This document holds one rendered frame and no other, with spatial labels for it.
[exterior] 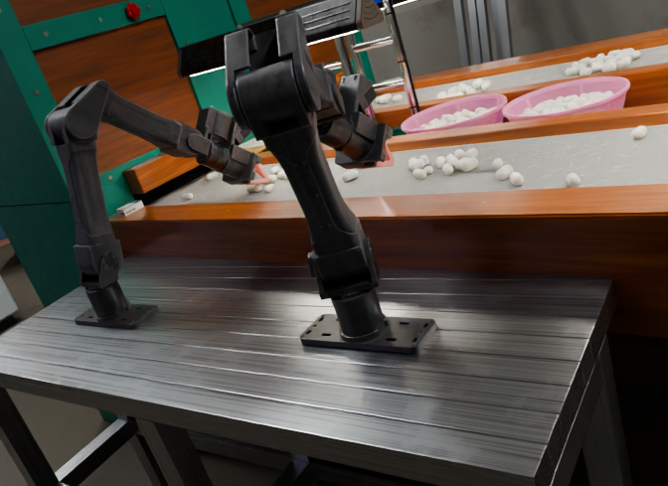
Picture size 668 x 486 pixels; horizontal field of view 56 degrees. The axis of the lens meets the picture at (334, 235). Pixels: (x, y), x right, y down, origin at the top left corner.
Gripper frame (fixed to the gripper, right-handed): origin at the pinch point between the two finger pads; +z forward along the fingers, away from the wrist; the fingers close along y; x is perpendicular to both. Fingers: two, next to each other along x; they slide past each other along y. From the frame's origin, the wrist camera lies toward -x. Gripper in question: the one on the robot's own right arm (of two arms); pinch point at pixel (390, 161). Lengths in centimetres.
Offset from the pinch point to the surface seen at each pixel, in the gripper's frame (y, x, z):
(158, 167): 82, -6, 4
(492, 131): -6.1, -14.6, 25.4
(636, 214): -44.8, 12.6, -6.7
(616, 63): -17, -46, 64
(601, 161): -32.7, -2.3, 14.5
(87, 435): 140, 78, 35
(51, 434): 158, 81, 31
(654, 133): -38.1, -10.0, 23.5
